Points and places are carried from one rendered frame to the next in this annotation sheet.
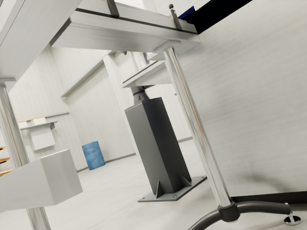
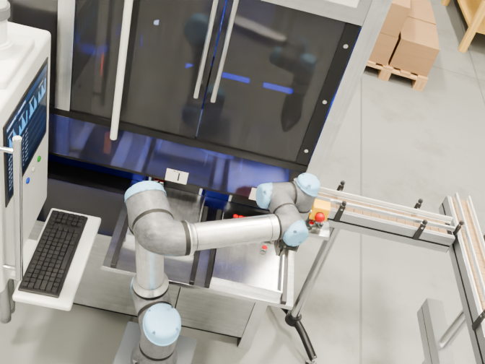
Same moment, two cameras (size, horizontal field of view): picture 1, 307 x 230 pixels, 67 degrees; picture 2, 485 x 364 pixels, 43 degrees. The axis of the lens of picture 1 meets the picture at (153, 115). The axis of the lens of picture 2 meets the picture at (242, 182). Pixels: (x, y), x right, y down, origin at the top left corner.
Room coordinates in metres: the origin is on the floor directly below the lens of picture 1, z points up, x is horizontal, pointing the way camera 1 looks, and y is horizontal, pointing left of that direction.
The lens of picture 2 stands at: (2.77, 0.92, 2.58)
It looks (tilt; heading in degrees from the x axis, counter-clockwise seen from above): 40 degrees down; 223
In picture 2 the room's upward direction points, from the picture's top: 17 degrees clockwise
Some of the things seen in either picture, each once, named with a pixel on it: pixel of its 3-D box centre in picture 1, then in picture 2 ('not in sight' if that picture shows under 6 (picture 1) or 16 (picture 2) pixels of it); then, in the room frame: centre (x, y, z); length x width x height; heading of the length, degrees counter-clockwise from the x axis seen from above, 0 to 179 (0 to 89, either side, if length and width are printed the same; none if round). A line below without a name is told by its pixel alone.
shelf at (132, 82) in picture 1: (177, 70); (206, 240); (1.61, -0.27, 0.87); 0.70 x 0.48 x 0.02; 139
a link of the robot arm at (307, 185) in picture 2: not in sight; (304, 192); (1.57, 0.05, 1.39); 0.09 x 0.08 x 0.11; 163
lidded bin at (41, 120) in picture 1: (38, 122); not in sight; (8.96, 4.35, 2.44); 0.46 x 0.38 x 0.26; 135
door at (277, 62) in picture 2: not in sight; (271, 86); (1.43, -0.34, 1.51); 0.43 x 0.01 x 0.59; 139
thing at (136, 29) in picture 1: (137, 25); (377, 214); (0.85, -0.06, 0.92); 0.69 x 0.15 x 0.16; 139
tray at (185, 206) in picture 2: not in sight; (167, 214); (1.69, -0.43, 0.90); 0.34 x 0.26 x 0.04; 49
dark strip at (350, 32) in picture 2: not in sight; (315, 125); (1.29, -0.21, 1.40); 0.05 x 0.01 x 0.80; 139
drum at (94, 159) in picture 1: (93, 155); not in sight; (8.69, 2.63, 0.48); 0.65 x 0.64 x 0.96; 45
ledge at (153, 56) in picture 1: (165, 52); (313, 224); (1.13, -0.16, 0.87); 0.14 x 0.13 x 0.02; 49
